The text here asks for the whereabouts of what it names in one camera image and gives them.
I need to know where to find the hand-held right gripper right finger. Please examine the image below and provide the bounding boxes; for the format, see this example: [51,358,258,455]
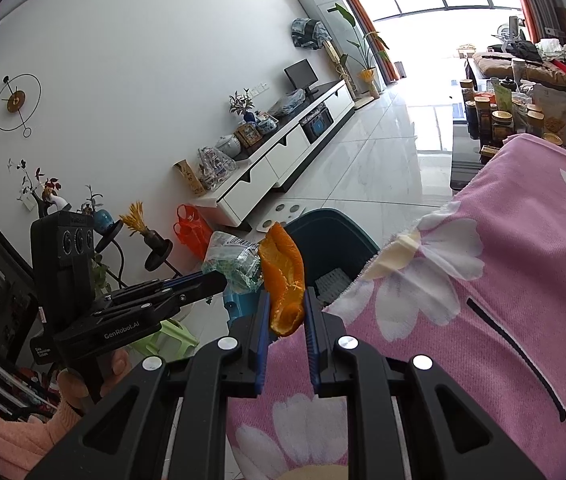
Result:
[303,287,546,480]

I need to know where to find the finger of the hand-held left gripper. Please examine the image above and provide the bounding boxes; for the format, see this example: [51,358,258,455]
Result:
[96,271,209,307]
[108,274,228,323]

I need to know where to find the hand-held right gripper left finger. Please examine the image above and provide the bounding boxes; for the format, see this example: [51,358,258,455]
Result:
[26,290,271,480]

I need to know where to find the clear green printed plastic bag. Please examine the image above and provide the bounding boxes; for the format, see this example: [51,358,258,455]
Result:
[202,230,266,295]

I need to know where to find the orange peel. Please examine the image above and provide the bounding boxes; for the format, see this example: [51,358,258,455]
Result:
[259,221,306,337]

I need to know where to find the teal trash bin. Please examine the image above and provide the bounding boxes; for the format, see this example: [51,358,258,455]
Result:
[283,208,380,311]

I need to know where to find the person's left forearm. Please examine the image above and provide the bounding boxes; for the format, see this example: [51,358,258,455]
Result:
[0,400,94,480]

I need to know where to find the person's left hand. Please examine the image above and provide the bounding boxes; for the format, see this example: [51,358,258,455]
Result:
[56,347,134,418]

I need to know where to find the black tiered plant stand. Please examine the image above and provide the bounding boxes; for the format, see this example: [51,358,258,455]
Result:
[93,217,184,281]

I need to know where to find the orange plastic bag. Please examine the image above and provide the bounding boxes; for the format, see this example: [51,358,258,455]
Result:
[173,204,214,261]

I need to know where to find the wheat stalks in black vase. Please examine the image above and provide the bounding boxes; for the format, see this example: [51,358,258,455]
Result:
[119,201,164,251]

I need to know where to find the plant in teal vase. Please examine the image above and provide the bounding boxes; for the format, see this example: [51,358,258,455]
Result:
[80,185,114,233]

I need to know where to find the red leaf plant ornament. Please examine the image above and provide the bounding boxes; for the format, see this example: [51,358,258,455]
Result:
[7,159,71,213]

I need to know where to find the yellow patterned box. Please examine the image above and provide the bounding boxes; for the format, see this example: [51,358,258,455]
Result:
[173,160,207,197]

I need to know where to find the white spotted floor mat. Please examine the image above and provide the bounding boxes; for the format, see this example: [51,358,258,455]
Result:
[255,202,306,233]

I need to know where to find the clear model ship ornament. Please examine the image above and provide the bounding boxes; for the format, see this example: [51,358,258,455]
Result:
[197,146,238,192]

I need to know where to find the white ceramic jar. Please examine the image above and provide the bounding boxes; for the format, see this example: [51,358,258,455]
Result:
[214,135,241,158]

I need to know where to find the white and black TV stand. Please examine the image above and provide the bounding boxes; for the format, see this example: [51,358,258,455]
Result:
[190,80,356,228]

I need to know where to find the small plant in blue vase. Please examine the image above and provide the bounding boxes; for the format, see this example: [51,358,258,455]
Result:
[228,90,257,124]

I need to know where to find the black monitor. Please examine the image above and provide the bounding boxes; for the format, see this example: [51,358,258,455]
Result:
[284,59,320,93]

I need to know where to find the tall plant in yellow pot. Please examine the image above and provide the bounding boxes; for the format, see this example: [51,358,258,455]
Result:
[328,2,391,99]

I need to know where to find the fan with cloth cover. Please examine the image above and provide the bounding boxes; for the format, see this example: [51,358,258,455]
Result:
[290,17,331,51]

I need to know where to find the group of glass jars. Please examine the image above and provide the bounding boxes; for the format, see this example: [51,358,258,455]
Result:
[460,77,566,149]

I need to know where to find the white standing air conditioner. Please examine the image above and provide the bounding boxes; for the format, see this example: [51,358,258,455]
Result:
[297,0,364,61]

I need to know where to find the brown paper bag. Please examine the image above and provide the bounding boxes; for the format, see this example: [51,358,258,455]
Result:
[533,84,566,141]

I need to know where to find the pile of clothes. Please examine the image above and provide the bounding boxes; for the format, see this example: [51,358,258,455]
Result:
[488,37,566,69]

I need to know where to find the white office chair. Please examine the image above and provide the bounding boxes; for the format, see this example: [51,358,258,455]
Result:
[493,15,526,51]

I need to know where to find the wooden picture frame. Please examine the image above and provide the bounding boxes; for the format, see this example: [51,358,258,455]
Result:
[234,122,262,148]

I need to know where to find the round black wall clock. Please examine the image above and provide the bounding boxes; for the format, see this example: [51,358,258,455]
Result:
[0,74,42,138]

